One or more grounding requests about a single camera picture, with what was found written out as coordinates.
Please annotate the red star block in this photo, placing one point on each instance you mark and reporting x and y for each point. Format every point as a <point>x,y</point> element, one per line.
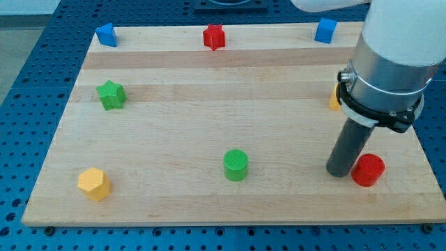
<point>214,36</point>

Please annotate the green cylinder block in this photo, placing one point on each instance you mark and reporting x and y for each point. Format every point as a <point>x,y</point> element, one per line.
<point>235,163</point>

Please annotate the wooden board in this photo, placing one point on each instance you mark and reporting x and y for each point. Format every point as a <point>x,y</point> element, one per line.
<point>266,93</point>

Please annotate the blue cube block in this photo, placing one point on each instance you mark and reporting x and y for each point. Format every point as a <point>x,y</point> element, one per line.
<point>325,30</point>

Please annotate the red cylinder block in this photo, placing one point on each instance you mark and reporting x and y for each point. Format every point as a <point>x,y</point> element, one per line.
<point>368,169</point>

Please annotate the green star block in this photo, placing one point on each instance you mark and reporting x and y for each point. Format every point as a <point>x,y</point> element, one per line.
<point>111,95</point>

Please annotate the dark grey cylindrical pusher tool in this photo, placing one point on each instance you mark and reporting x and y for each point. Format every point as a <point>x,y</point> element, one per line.
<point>348,146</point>

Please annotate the yellow hexagon block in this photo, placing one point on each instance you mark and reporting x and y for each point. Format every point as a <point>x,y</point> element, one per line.
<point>94,184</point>

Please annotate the yellow block behind arm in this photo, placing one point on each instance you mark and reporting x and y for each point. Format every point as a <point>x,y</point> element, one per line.
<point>333,102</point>

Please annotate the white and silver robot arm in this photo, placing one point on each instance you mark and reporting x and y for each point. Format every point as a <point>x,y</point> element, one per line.
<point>400,49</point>

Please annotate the blue pentagon-shaped block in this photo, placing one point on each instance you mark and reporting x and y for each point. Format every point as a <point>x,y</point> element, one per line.
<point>107,35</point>

